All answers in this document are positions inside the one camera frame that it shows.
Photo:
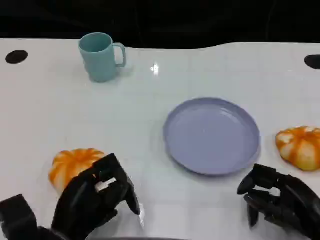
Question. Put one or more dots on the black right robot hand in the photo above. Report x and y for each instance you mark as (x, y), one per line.
(295, 200)

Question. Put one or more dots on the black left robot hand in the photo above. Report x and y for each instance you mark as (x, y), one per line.
(82, 200)

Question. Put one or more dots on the orange and white bread roll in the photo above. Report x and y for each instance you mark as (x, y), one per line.
(300, 147)
(70, 162)

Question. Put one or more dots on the lilac plate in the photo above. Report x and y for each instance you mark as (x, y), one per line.
(212, 136)

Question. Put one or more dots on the pale green mug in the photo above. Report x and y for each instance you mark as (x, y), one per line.
(98, 62)

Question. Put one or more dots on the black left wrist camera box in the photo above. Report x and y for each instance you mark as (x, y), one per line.
(16, 217)

